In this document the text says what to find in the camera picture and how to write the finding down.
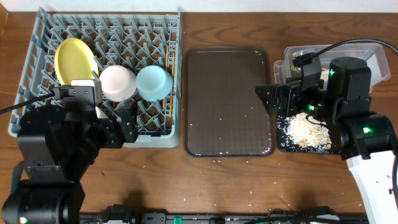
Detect dark brown serving tray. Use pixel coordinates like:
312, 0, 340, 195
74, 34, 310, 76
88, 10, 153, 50
183, 46, 276, 158

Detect light blue bowl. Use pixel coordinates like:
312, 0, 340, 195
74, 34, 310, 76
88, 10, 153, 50
136, 65, 172, 101

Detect pink white bowl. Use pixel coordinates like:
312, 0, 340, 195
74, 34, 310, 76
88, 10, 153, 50
99, 65, 137, 101

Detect white paper napkin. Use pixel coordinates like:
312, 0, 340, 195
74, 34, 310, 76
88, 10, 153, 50
320, 68, 330, 82

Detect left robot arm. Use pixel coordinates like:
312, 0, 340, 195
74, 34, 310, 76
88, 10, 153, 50
2, 106, 126, 223

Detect grey plastic dish rack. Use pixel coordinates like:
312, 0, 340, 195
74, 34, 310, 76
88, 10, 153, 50
14, 8, 183, 147

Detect clear plastic bin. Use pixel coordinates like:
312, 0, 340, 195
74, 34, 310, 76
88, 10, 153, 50
283, 43, 391, 91

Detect rice and food scraps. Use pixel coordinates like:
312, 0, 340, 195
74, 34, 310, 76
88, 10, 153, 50
278, 112, 333, 149

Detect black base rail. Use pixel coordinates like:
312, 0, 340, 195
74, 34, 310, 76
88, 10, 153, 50
79, 204, 369, 224

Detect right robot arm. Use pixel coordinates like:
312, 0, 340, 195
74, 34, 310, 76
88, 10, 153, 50
255, 54, 397, 223

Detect black rectangular waste tray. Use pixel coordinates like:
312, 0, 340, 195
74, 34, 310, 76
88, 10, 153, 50
276, 114, 341, 155

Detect yellow round plate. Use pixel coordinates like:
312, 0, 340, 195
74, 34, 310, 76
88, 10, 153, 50
54, 38, 99, 85

